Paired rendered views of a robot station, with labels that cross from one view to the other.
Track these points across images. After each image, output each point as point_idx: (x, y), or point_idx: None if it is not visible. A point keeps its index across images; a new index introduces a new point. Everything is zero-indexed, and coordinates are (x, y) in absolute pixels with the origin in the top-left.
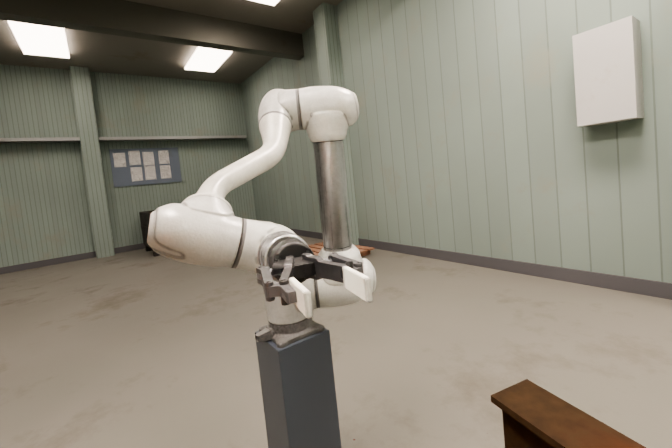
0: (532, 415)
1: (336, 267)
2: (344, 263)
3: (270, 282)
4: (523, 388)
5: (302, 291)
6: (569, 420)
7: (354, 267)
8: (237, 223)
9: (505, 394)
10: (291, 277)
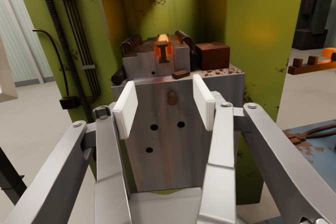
0: (165, 43)
1: (115, 132)
2: (73, 158)
3: (247, 103)
4: (160, 44)
5: (200, 77)
6: (161, 43)
7: (89, 128)
8: None
9: (165, 44)
10: (210, 99)
